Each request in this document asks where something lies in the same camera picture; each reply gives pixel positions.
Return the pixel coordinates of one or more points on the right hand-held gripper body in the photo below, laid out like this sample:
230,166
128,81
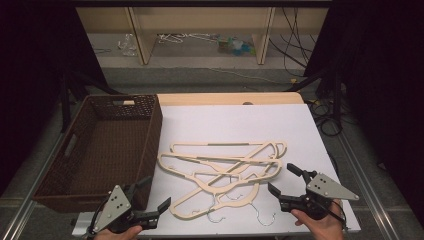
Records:
325,188

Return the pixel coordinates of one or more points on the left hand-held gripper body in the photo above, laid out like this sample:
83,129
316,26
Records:
113,208

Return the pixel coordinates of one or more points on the brown woven basket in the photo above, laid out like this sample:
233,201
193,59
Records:
106,150

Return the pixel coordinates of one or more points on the person's left hand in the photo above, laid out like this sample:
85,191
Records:
120,235

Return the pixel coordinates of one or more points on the person's right hand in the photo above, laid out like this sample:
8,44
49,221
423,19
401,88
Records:
325,228

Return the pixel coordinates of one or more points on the white table cover sheet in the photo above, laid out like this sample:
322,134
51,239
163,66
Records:
233,123

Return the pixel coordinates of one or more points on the black stand legs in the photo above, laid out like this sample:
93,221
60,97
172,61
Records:
65,100
336,96

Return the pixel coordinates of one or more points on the black curtain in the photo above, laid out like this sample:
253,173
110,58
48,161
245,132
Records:
383,83
33,66

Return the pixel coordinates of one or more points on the pile of coloured plastic things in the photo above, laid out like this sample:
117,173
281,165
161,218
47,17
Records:
236,46

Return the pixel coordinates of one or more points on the clear plastic bag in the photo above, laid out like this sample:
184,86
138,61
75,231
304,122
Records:
127,45

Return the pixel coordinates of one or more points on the white hangers on floor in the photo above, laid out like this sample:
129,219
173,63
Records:
170,38

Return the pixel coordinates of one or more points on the beige wooden shelf unit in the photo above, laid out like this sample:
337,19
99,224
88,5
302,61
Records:
200,20

